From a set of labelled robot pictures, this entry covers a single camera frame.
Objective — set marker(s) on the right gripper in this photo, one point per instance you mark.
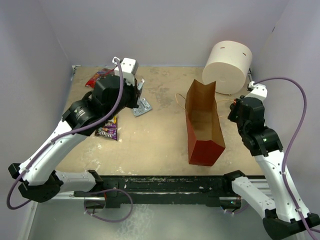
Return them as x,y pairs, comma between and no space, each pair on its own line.
231,116

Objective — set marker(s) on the brown chocolate candy packet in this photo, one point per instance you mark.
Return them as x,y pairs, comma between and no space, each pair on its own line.
109,133

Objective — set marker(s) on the purple chocolate candy packet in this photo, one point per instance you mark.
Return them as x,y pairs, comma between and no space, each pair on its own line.
112,123

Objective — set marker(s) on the cream cylindrical container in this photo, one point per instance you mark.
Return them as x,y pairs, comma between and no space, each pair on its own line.
228,65

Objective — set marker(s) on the large red snack bag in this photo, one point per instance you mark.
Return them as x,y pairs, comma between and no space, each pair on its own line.
98,75

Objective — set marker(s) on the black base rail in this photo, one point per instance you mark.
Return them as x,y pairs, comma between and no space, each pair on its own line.
211,191

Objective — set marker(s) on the silver candy packet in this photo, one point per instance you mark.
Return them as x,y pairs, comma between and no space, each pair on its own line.
143,107
140,85

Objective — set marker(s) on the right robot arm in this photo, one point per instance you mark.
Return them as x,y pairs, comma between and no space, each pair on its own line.
283,214

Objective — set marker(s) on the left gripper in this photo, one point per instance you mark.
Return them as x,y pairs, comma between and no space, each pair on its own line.
134,92

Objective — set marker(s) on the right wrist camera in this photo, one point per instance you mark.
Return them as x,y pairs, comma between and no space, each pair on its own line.
257,90

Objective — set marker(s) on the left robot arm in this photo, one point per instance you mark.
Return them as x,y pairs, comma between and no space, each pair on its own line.
38,178

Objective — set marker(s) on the red paper bag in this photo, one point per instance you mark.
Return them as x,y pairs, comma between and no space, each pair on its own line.
205,140

